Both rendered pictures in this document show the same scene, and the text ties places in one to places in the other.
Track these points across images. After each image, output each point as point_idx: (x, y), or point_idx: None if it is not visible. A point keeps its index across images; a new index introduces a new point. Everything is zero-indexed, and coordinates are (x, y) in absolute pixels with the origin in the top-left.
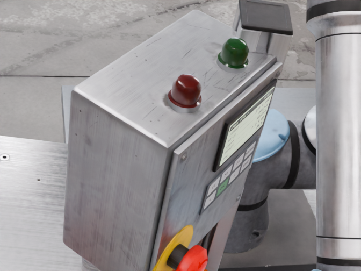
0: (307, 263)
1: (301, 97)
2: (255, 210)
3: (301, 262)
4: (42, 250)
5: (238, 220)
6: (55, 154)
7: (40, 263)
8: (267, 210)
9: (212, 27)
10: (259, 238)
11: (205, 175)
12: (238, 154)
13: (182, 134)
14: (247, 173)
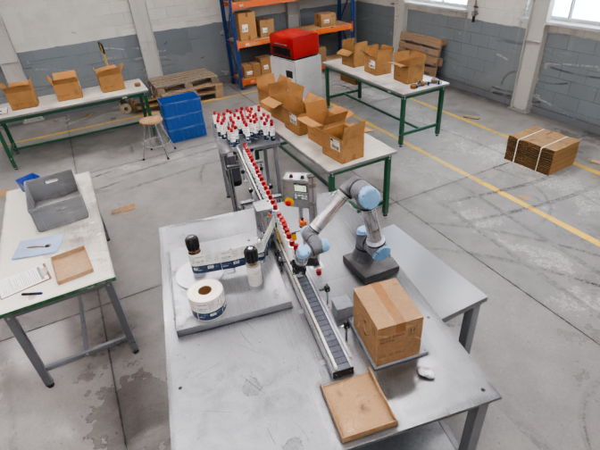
0: (360, 272)
1: (443, 267)
2: (359, 251)
3: (360, 271)
4: (337, 239)
5: (355, 251)
6: None
7: (333, 240)
8: (366, 257)
9: None
10: (359, 261)
11: (292, 190)
12: (302, 194)
13: (285, 179)
14: (309, 203)
